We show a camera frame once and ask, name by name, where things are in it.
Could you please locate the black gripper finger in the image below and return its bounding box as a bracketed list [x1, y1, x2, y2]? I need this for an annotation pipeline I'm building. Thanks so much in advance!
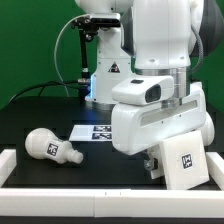
[144, 159, 158, 170]

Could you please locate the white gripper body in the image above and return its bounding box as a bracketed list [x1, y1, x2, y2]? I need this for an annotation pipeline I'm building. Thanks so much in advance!
[111, 82, 206, 155]

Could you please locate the white lamp base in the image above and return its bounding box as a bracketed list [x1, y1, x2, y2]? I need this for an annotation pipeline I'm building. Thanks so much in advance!
[151, 131, 209, 190]

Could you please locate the white light bulb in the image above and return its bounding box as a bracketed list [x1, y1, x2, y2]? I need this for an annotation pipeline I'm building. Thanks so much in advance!
[25, 128, 83, 164]

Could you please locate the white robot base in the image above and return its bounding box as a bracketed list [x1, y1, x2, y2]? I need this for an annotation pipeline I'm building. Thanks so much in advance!
[85, 28, 132, 110]

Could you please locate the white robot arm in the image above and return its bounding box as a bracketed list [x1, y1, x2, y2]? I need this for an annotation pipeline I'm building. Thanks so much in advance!
[75, 0, 224, 155]

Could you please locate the white lamp shade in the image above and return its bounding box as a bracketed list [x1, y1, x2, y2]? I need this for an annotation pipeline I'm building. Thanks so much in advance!
[200, 114, 215, 146]

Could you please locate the white marker sheet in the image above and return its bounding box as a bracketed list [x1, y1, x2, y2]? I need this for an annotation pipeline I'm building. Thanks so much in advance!
[69, 125, 112, 141]

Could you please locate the black cable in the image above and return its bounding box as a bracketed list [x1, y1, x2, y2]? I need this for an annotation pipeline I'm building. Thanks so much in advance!
[8, 79, 88, 103]

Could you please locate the grey cable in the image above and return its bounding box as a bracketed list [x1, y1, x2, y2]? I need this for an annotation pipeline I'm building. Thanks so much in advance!
[53, 14, 90, 98]

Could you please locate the white table border frame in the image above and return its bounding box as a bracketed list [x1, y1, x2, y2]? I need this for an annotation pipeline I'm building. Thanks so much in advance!
[0, 149, 224, 218]

